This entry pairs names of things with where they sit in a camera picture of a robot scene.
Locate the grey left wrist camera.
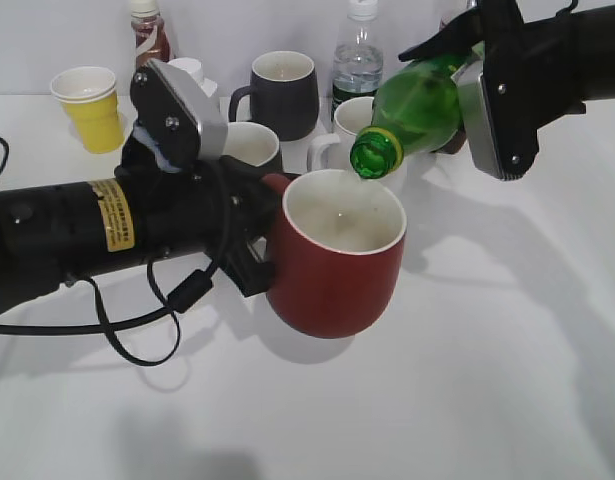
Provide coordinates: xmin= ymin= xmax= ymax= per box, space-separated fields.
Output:
xmin=130 ymin=59 xmax=228 ymax=173

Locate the dark grey mug rear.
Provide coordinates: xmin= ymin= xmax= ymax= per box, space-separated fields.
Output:
xmin=228 ymin=51 xmax=320 ymax=142

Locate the brown tea bottle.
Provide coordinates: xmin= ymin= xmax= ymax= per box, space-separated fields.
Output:
xmin=129 ymin=0 xmax=172 ymax=69

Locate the white ceramic mug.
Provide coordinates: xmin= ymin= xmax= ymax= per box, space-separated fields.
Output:
xmin=306 ymin=96 xmax=407 ymax=199

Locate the clear water bottle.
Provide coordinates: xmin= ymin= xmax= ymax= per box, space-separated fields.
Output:
xmin=331 ymin=0 xmax=384 ymax=116

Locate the black mug front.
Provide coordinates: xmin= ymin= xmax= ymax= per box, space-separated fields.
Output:
xmin=223 ymin=122 xmax=283 ymax=173

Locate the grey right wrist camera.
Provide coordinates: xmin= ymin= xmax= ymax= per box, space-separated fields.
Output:
xmin=451 ymin=62 xmax=539 ymax=182

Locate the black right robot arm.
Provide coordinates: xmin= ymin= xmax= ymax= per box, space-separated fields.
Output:
xmin=398 ymin=1 xmax=615 ymax=156

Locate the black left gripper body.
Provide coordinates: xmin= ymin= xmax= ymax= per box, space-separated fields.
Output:
xmin=114 ymin=135 xmax=280 ymax=266

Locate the white milk drink bottle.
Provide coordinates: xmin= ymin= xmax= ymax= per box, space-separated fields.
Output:
xmin=168 ymin=57 xmax=219 ymax=102

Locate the yellow paper cup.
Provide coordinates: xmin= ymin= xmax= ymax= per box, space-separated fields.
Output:
xmin=50 ymin=66 xmax=124 ymax=154

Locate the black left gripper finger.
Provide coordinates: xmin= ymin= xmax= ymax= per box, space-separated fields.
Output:
xmin=221 ymin=238 xmax=275 ymax=298

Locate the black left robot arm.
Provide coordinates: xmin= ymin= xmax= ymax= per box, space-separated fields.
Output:
xmin=0 ymin=138 xmax=280 ymax=315

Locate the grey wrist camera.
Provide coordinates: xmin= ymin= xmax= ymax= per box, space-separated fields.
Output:
xmin=130 ymin=59 xmax=228 ymax=173
xmin=451 ymin=62 xmax=539 ymax=182

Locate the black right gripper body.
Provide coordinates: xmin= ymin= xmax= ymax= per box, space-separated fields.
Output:
xmin=479 ymin=0 xmax=588 ymax=151

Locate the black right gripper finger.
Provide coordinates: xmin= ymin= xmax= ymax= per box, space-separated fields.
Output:
xmin=398 ymin=8 xmax=482 ymax=62

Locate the dark red ceramic mug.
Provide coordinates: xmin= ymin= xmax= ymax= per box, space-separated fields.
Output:
xmin=263 ymin=169 xmax=407 ymax=339

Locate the green plastic soda bottle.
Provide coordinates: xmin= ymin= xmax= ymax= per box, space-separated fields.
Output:
xmin=349 ymin=42 xmax=485 ymax=179

